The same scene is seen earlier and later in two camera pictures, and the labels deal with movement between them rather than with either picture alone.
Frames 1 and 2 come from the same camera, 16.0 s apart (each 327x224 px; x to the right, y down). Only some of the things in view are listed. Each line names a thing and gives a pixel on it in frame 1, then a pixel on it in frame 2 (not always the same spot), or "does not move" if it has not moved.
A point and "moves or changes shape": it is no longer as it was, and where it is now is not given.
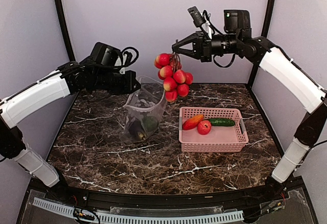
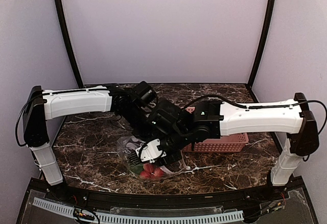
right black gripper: [202, 46] -> [175, 157]
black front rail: [166, 201] does not move
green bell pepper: [150, 123] moves or changes shape
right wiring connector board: [275, 205] does not move
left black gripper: [130, 88] -> [145, 134]
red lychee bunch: [176, 81] -> [149, 171]
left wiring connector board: [78, 213] does not move
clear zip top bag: [143, 108] moves or changes shape
